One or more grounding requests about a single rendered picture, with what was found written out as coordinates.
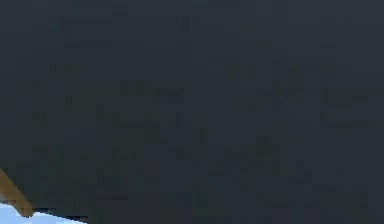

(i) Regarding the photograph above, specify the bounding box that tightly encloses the brown wooden door frame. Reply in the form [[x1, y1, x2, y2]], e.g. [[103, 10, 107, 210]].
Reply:
[[0, 167, 36, 218]]

